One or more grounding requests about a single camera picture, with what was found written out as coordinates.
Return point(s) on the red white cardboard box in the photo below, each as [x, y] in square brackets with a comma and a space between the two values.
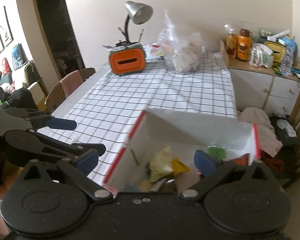
[184, 132]

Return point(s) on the pale yellow snack packet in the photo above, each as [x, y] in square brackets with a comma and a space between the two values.
[160, 165]

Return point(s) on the white sideboard cabinet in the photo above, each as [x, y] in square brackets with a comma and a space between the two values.
[261, 87]

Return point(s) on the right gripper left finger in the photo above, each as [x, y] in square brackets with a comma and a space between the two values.
[76, 170]

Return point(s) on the beige cloth bag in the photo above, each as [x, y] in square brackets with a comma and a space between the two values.
[267, 139]

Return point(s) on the blue snack packet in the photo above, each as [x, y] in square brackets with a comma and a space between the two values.
[141, 186]

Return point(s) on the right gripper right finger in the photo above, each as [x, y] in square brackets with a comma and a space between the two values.
[213, 170]

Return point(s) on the dark red foil snack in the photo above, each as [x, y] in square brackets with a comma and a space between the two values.
[242, 160]

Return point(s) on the orange teal tissue box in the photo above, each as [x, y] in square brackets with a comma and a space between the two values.
[127, 59]

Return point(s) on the yellow tissue box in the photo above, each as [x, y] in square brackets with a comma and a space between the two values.
[279, 50]

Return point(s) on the checkered white tablecloth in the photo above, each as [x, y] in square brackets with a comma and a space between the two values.
[107, 106]

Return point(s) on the black bag on floor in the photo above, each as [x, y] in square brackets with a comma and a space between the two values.
[284, 130]

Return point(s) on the amber liquid bottle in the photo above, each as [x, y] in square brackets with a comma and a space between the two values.
[231, 42]

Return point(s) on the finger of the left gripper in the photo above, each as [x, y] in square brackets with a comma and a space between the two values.
[39, 119]
[23, 146]

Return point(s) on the wooden chair pink cushion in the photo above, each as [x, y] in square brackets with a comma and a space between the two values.
[66, 87]

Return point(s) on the orange thermos bottle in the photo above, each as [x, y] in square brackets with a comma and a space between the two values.
[244, 44]

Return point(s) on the clear water bottle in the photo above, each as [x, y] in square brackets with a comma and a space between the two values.
[287, 62]

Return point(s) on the silver desk lamp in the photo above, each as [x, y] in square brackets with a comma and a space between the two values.
[138, 13]

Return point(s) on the black snack packet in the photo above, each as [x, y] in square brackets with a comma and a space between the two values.
[164, 185]

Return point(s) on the clear plastic bag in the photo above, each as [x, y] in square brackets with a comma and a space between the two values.
[181, 53]

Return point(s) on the green snack packet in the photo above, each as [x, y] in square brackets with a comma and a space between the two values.
[217, 152]

